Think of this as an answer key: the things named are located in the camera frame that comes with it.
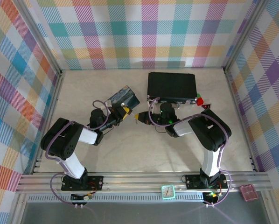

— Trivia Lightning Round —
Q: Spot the starry night painted box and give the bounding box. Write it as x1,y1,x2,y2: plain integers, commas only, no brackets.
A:
104,85,140,113

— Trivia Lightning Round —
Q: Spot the black briefcase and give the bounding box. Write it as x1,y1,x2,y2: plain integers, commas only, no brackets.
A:
146,71,199,105

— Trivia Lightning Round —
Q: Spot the mint green square clock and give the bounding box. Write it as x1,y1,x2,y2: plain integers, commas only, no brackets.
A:
160,184,176,200

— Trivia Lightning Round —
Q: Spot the left controller board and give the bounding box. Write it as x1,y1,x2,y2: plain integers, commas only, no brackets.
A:
70,192,94,202

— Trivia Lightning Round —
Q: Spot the controller board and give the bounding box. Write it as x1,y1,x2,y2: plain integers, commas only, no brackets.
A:
70,192,94,202
203,191,221,203

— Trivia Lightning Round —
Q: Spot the right controller board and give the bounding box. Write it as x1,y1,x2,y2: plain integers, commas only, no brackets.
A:
203,191,221,203

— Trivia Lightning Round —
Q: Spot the pink plastic box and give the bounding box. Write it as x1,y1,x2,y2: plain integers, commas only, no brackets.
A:
239,184,258,202

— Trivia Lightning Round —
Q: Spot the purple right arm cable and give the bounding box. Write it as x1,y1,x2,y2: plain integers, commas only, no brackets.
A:
148,97,232,175

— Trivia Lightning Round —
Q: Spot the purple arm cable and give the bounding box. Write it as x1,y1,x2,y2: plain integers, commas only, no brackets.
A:
45,100,112,175
148,97,232,175

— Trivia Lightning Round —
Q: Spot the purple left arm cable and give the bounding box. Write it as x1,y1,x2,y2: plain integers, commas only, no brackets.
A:
45,100,112,175

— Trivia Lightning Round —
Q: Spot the aluminium side rail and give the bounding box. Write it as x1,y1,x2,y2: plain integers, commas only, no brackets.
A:
31,70,66,175
223,67,259,172

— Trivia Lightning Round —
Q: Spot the aluminium mounting rail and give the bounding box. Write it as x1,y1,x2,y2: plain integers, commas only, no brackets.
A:
15,172,273,195

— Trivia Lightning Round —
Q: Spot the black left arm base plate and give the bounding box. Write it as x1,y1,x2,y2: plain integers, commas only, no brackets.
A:
61,175,105,192

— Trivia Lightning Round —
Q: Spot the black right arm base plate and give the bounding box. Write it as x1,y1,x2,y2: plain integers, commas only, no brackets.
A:
185,174,229,190

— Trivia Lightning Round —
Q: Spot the slotted grey cable duct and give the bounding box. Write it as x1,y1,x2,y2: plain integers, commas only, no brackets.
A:
25,194,263,204

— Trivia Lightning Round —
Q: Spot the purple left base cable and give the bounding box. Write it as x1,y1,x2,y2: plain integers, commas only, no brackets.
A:
50,173,75,206

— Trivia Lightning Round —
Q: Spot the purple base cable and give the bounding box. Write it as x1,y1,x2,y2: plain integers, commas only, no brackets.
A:
50,173,75,206
213,169,234,206

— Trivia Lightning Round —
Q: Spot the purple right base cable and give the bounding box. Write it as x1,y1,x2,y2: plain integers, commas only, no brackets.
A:
213,169,234,206

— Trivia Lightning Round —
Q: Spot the aluminium frame post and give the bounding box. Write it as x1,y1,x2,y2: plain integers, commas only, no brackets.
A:
13,0,63,74
223,0,270,72

